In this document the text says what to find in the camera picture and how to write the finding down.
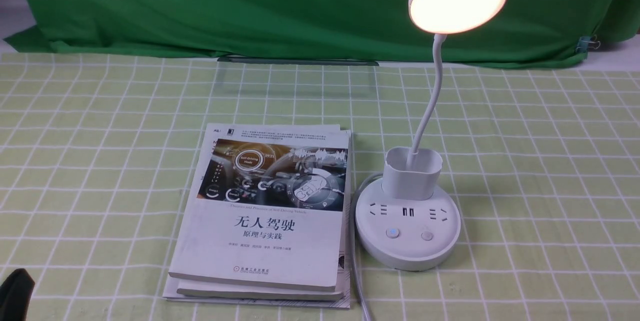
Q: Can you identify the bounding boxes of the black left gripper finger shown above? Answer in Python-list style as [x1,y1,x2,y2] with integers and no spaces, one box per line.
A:
[0,268,35,321]

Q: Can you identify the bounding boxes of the white desk lamp with sockets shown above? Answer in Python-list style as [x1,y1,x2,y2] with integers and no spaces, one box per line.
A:
[352,0,506,272]

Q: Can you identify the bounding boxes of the bottom thin white booklet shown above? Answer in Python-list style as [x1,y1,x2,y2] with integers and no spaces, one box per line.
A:
[162,130,355,310]

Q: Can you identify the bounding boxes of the green checkered tablecloth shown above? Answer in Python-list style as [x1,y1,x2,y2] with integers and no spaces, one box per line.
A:
[0,53,640,321]

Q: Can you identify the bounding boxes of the middle white book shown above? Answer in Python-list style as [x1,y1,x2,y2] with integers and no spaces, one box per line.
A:
[176,130,352,302]

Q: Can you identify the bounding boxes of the white self-driving textbook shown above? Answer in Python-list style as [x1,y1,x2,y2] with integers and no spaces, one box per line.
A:
[168,122,350,292]

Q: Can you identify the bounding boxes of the transparent acrylic sheet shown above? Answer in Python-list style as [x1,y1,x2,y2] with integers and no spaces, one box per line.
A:
[212,56,380,101]

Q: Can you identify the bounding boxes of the green backdrop cloth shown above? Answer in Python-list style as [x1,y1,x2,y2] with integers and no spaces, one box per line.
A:
[6,0,639,69]

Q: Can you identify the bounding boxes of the binder clip on backdrop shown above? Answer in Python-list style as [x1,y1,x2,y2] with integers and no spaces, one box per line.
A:
[574,35,601,53]

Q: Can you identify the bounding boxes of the grey lamp power cable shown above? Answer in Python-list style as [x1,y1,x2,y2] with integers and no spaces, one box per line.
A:
[349,171,385,321]

